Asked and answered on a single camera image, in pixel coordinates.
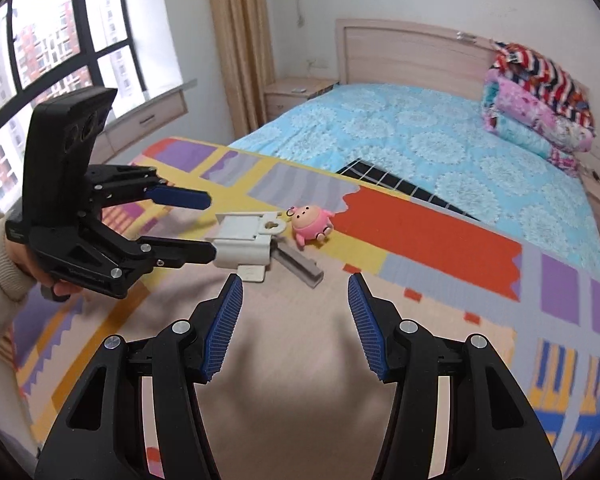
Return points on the person's left hand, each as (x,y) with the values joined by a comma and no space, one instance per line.
(27,262)

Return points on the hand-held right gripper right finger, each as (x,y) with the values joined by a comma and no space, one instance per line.
(370,332)

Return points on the white plastic part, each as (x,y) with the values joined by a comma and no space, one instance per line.
(240,240)

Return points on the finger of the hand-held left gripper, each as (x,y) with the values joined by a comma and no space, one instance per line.
(185,253)
(185,197)

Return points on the beige curtain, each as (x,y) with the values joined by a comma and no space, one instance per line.
(240,45)

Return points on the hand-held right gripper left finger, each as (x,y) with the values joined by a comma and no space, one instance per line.
(222,332)

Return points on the colourful patterned mat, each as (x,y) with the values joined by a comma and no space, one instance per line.
(430,240)

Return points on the wooden headboard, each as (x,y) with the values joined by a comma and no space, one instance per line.
(410,55)

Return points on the window with black frame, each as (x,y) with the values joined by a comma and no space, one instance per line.
(55,30)

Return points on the wooden window sill cabinet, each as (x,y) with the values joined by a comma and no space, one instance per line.
(145,115)

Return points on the striped folded blanket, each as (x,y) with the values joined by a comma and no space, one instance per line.
(540,72)

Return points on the pink printed folded quilt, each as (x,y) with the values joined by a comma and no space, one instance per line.
(525,105)

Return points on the person's left forearm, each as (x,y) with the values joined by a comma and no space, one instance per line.
(0,280)

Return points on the turquoise printed folded quilt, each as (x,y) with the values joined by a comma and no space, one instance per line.
(530,137)

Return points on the pink doll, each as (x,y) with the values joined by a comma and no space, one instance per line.
(312,222)

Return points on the bed with blue floral sheet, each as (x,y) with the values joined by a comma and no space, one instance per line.
(420,130)

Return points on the wooden nightstand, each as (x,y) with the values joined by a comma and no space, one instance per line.
(290,102)
(597,210)

